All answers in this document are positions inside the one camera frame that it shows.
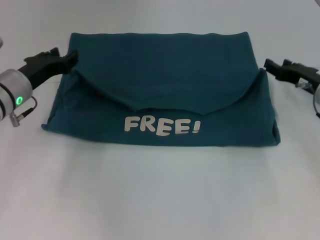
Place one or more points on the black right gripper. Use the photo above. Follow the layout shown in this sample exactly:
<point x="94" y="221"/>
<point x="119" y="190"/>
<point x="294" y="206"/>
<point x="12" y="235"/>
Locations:
<point x="302" y="72"/>

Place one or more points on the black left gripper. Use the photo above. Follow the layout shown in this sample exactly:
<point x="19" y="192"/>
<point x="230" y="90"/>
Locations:
<point x="42" y="68"/>

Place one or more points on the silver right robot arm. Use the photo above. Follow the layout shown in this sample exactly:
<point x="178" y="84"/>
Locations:
<point x="317" y="95"/>

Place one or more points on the blue shirt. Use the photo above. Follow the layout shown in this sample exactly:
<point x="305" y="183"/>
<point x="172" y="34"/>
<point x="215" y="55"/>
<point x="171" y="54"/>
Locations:
<point x="162" y="82"/>

